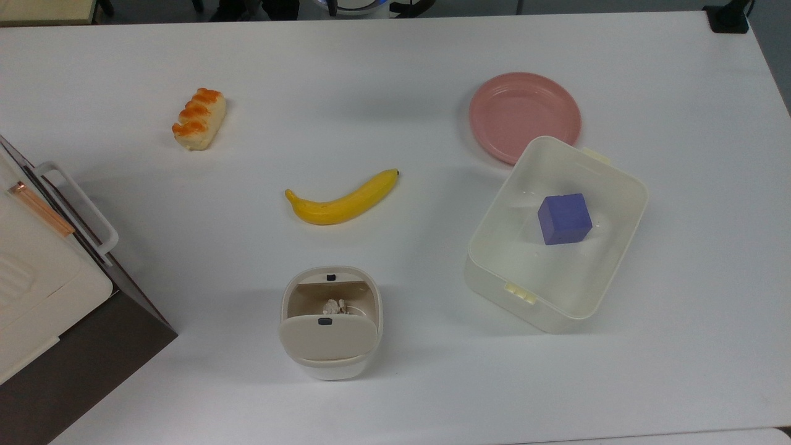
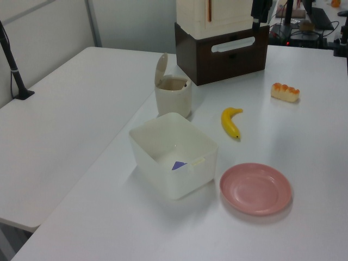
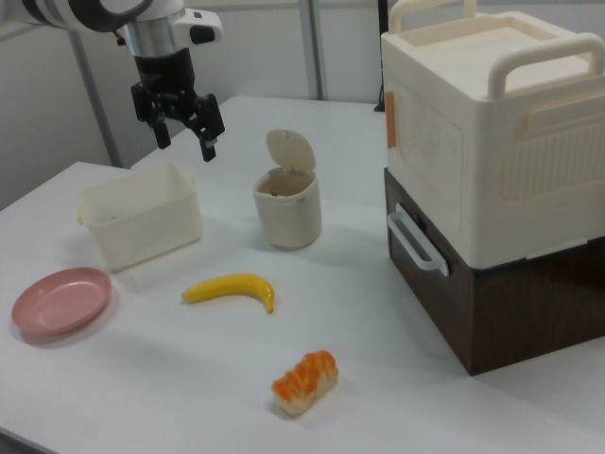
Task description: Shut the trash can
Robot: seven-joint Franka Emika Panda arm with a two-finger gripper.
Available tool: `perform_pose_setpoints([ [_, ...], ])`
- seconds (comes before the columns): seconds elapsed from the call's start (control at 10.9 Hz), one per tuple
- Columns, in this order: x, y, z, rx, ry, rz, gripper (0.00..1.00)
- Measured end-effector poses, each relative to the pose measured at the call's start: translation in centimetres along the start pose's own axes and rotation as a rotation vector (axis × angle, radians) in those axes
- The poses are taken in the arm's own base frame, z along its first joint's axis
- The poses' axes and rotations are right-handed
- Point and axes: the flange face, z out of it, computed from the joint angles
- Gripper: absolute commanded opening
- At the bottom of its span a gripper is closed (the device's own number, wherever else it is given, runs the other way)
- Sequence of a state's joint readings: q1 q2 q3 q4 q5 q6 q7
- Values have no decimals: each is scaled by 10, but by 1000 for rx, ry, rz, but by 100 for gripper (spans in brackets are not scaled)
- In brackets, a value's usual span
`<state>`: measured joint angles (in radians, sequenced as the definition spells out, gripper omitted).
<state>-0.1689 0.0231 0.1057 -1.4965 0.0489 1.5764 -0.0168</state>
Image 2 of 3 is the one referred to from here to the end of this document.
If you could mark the grey partition frame post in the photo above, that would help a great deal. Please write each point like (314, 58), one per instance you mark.
(94, 24)

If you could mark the yellow toy banana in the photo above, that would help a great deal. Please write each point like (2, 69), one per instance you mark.
(228, 125)

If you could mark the purple paper piece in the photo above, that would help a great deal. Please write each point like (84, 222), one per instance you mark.
(178, 165)

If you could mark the toy bread loaf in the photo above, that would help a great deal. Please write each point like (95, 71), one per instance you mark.
(284, 93)

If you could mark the black camera stand pole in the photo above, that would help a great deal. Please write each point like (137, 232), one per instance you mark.
(13, 70)

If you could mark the dark brown drawer box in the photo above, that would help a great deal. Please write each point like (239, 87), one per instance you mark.
(206, 68)

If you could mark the black clamp mount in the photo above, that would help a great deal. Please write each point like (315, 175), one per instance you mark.
(340, 43)

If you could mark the white plastic storage bin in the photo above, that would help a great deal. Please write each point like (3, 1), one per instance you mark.
(190, 179)

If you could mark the pink plastic plate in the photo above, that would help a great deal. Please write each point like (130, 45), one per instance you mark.
(255, 190)

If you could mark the black electronics base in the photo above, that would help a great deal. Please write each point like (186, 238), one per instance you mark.
(301, 38)

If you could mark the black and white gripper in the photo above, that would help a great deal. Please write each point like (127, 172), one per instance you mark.
(261, 6)

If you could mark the beige flip-lid trash can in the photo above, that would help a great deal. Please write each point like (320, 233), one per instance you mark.
(174, 103)

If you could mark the black upright stand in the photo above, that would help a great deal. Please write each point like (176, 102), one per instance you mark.
(288, 13)

